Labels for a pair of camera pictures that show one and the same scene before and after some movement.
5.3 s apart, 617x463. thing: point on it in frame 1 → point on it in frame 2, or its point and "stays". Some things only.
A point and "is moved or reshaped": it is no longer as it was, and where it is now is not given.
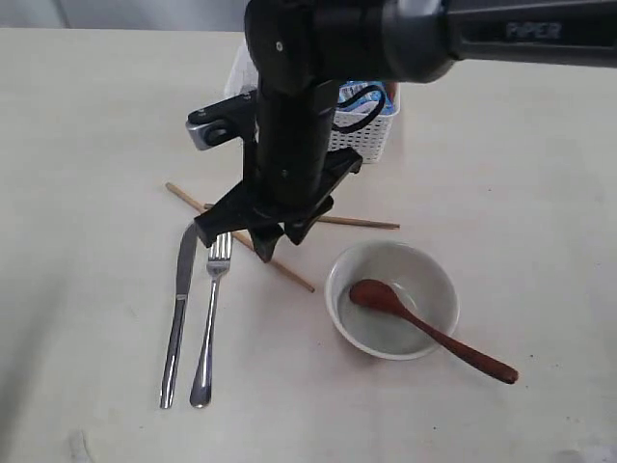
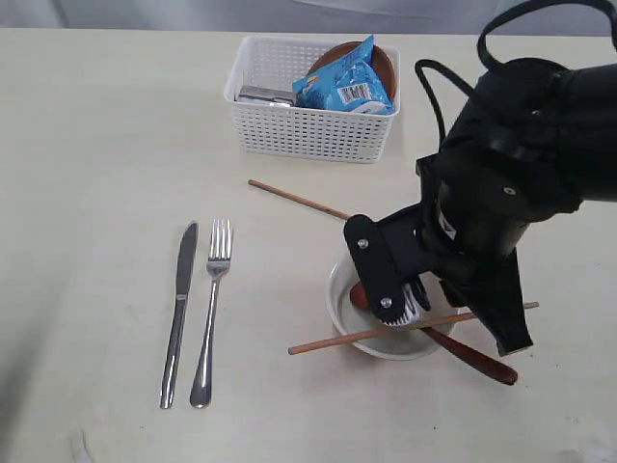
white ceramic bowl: (419, 279) stays
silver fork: (218, 255) stays
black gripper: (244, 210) → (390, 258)
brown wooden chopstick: (276, 263) → (303, 348)
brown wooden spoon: (380, 295) stays
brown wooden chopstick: (340, 220) is moved or reshaped
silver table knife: (186, 262) stays
